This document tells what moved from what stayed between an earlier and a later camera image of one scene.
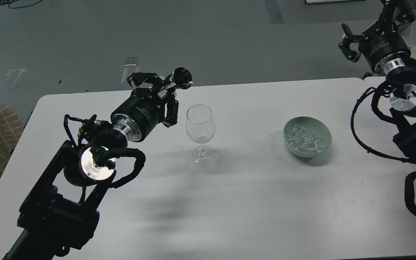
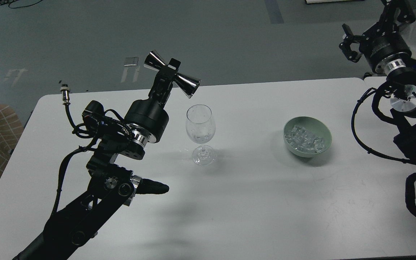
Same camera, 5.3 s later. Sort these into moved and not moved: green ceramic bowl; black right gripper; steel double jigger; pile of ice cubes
Moved: steel double jigger
Not moved: pile of ice cubes; black right gripper; green ceramic bowl
